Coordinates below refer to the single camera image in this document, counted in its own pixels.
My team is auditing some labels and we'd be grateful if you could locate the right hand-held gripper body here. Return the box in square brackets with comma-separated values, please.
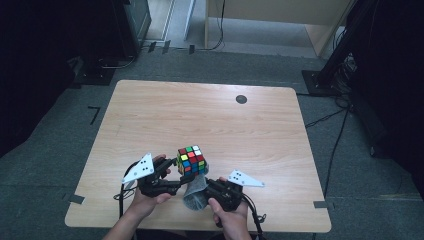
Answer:
[203, 169, 266, 213]

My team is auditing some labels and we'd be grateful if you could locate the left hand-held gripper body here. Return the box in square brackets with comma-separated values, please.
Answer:
[121, 152, 183, 198]

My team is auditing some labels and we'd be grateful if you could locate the grey fluffy cloth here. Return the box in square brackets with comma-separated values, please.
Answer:
[182, 166, 211, 212]

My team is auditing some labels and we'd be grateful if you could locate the multicoloured puzzle cube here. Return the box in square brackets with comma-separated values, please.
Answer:
[175, 144, 208, 177]

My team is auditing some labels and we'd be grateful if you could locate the person's right hand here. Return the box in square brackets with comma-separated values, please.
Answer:
[208, 198, 250, 234]

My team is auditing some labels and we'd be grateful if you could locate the person's left hand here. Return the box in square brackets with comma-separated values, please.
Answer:
[128, 153, 173, 219]

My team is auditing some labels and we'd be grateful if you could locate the person's dark clothing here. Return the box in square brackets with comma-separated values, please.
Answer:
[133, 229, 231, 240]

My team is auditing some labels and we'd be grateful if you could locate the black cabinet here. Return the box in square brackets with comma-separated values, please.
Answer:
[111, 0, 153, 59]

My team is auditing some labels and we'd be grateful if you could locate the dark curtain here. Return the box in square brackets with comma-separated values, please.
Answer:
[346, 0, 424, 198]
[0, 0, 118, 158]

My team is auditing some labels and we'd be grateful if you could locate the black metal stand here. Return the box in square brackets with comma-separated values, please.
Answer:
[301, 0, 368, 98]

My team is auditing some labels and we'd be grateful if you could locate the right hand-held gripper cable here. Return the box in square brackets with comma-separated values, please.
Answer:
[241, 194, 268, 240]

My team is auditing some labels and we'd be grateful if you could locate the hand-held gripper cable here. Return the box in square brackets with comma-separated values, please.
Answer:
[113, 161, 141, 218]
[241, 194, 268, 240]

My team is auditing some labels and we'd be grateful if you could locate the left hand-held gripper cable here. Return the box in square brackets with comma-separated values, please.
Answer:
[113, 161, 141, 218]

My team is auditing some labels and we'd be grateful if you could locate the black stand base plate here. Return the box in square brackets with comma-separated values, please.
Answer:
[71, 56, 117, 87]

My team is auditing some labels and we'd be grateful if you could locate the looped black floor cable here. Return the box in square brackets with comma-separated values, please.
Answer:
[98, 54, 138, 70]

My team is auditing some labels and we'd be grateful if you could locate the long black floor cable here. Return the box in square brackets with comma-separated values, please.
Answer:
[323, 106, 351, 199]

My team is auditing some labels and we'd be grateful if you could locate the short black floor cable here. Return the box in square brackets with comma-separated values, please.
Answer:
[304, 107, 349, 129]

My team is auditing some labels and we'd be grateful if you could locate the black hanging cable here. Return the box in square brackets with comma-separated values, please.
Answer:
[199, 0, 227, 52]

